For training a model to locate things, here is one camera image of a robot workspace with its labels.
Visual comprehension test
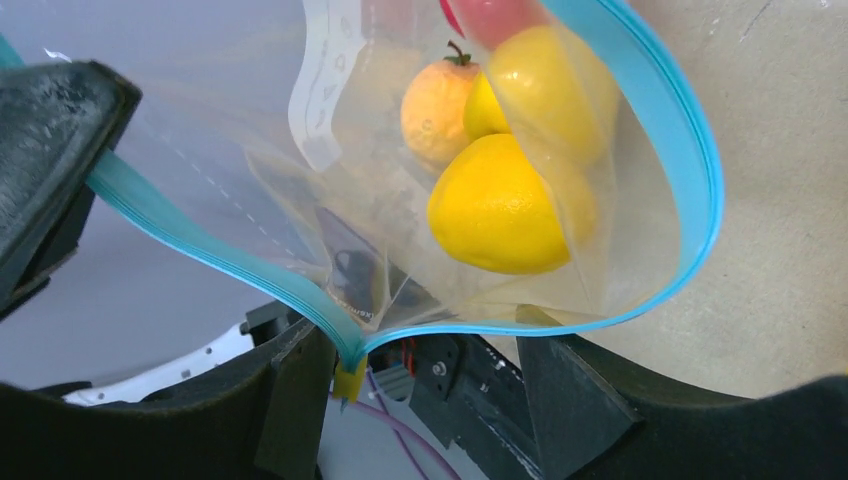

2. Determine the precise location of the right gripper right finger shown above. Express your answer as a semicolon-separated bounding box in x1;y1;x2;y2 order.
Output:
517;335;847;479

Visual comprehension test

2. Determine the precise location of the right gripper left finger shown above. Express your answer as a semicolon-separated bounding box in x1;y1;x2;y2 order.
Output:
1;320;336;479

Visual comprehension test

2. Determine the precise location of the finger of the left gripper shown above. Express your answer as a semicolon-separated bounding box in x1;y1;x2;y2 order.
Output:
1;61;142;317

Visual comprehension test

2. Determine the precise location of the yellow lemon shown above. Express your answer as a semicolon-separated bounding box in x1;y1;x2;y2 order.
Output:
427;134;598;275

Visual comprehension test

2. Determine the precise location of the clear zip bag blue zipper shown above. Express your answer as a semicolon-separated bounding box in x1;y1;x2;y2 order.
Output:
1;1;724;397

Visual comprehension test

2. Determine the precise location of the orange peach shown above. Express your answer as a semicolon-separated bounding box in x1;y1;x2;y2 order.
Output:
400;40;480;173

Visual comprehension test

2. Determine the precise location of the red apple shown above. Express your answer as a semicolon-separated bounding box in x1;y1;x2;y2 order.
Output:
439;0;547;50

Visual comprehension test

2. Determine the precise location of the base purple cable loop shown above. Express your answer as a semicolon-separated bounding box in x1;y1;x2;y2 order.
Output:
331;370;465;480

